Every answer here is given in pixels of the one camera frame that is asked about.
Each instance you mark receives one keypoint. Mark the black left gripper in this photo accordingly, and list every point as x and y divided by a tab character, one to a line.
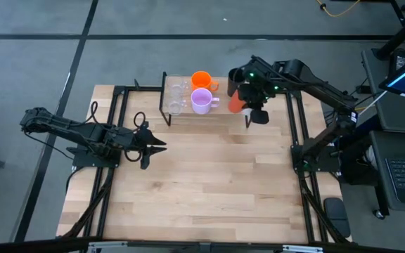
144	142

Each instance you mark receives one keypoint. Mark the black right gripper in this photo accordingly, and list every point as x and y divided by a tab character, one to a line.
260	89

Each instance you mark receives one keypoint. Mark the tall red-orange plastic cup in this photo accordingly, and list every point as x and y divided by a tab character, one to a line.
236	103

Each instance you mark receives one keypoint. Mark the tall black plastic cup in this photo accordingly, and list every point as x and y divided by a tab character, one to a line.
234	79

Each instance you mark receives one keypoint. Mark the clear glass mug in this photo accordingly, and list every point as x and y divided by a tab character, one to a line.
177	86
175	106

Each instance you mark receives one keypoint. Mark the pink plastic mug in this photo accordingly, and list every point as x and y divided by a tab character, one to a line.
201	100

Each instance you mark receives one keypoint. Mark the orange plastic mug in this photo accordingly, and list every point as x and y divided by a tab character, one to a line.
202	81

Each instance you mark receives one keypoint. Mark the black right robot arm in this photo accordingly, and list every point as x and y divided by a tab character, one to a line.
315	88

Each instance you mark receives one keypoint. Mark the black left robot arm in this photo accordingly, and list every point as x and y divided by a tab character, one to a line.
83	131

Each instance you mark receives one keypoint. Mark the black desk device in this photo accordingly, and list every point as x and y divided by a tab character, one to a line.
401	61

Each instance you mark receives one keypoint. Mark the black tripod stand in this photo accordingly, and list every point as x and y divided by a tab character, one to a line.
399	35

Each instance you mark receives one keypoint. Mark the desk caster wheel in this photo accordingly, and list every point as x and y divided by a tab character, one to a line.
378	213

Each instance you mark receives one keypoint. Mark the wooden shelf with black frame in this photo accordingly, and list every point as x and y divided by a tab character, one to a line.
222	110

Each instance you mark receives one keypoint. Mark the black aluminium table frame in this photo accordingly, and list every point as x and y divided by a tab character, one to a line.
146	88

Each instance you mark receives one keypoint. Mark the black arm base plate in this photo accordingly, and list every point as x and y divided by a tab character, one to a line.
323	165
86	161

